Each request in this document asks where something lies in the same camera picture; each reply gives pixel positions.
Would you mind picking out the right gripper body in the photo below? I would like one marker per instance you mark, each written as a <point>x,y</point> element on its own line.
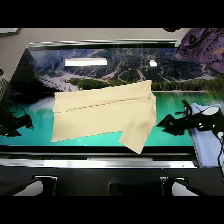
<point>176,124</point>

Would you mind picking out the beige pants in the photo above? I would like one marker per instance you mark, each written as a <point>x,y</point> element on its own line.
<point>100,113</point>

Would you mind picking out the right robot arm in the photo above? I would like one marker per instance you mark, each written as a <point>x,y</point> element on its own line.
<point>204,120</point>

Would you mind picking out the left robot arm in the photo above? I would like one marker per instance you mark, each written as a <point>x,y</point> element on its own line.
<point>13,121</point>

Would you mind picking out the purple garment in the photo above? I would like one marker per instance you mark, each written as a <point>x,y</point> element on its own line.
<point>203,45</point>

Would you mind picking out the silver frame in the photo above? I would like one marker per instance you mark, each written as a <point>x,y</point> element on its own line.
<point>100,163</point>

